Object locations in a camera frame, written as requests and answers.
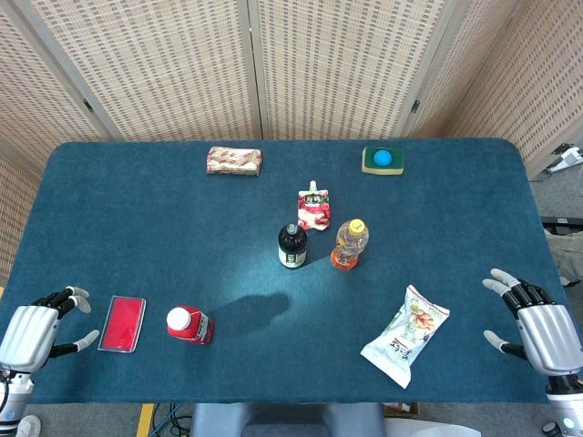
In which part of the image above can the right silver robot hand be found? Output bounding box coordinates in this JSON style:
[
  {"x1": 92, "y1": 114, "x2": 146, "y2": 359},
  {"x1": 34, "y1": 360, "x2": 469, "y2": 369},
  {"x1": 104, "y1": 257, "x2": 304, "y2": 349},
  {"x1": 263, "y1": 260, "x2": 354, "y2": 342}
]
[{"x1": 482, "y1": 268, "x2": 583, "y2": 378}]

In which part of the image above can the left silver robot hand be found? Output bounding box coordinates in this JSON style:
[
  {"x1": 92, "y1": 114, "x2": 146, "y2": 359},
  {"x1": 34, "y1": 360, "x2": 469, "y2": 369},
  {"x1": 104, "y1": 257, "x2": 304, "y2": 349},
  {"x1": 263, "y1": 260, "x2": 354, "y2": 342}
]
[{"x1": 0, "y1": 286, "x2": 101, "y2": 375}]

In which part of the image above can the red bottle with white cap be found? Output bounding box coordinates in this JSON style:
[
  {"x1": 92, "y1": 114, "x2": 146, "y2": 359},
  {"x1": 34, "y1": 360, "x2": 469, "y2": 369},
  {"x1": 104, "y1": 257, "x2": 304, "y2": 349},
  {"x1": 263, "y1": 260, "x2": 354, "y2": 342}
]
[{"x1": 166, "y1": 305, "x2": 215, "y2": 346}]

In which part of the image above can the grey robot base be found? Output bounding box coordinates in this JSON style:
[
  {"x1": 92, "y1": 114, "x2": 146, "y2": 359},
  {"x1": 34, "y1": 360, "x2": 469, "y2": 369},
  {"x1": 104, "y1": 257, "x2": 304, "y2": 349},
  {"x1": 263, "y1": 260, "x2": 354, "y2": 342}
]
[{"x1": 189, "y1": 401, "x2": 387, "y2": 437}]

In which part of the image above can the orange bottle with yellow cap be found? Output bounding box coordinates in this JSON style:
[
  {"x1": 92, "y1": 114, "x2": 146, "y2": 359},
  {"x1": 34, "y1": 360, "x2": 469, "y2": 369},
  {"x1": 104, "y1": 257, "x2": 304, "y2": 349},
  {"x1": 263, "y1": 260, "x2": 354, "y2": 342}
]
[{"x1": 330, "y1": 218, "x2": 370, "y2": 271}]

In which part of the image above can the dark bottle with black cap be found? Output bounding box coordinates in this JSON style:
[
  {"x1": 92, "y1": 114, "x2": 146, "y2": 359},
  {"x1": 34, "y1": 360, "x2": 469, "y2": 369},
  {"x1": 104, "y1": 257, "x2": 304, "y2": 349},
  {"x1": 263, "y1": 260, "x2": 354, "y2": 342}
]
[{"x1": 278, "y1": 221, "x2": 309, "y2": 270}]

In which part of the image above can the red flat case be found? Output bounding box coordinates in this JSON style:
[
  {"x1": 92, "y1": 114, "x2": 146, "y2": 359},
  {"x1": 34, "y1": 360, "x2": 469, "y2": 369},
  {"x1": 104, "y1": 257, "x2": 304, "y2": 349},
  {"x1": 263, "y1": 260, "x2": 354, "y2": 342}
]
[{"x1": 97, "y1": 295, "x2": 148, "y2": 354}]

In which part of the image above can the white snack bag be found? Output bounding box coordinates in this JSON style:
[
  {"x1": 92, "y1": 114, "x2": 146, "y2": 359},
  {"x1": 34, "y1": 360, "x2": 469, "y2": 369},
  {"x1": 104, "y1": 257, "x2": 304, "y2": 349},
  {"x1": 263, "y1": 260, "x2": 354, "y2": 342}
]
[{"x1": 360, "y1": 284, "x2": 452, "y2": 390}]

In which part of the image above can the white device on floor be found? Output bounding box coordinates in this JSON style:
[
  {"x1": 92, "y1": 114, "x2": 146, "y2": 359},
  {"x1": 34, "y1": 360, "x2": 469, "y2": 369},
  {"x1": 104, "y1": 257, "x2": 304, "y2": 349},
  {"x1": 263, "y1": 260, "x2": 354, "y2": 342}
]
[{"x1": 544, "y1": 144, "x2": 583, "y2": 174}]

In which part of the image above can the green yellow sponge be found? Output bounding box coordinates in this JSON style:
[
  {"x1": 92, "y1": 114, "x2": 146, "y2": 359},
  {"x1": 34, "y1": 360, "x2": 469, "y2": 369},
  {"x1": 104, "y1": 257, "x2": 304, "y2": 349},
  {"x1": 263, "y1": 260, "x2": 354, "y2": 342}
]
[{"x1": 361, "y1": 146, "x2": 405, "y2": 176}]

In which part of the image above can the blue table cloth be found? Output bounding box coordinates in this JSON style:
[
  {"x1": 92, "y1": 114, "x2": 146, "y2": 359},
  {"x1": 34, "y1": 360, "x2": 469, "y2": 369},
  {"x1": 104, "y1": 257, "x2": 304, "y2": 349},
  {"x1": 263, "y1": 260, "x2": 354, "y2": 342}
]
[{"x1": 0, "y1": 137, "x2": 577, "y2": 405}]

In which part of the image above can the red white spout pouch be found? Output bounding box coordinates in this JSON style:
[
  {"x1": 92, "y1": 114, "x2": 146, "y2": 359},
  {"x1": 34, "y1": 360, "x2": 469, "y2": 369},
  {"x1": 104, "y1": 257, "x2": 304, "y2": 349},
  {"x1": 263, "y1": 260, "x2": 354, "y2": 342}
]
[{"x1": 297, "y1": 180, "x2": 332, "y2": 232}]

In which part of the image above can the red white wrapped snack pack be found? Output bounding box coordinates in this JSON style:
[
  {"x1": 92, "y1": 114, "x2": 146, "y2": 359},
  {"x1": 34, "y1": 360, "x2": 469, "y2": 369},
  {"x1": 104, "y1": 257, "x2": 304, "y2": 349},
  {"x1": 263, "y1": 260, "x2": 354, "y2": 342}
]
[{"x1": 205, "y1": 146, "x2": 263, "y2": 177}]

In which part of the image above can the woven folding screen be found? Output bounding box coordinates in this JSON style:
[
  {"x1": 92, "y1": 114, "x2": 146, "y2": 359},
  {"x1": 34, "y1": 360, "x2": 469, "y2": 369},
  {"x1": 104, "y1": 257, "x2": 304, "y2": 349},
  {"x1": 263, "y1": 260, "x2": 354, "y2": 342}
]
[{"x1": 0, "y1": 0, "x2": 583, "y2": 283}]

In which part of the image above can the blue cable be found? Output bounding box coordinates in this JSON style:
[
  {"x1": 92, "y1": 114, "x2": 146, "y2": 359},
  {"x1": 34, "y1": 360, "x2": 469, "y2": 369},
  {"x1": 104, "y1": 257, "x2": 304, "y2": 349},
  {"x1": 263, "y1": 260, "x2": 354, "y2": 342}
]
[{"x1": 152, "y1": 402, "x2": 192, "y2": 437}]

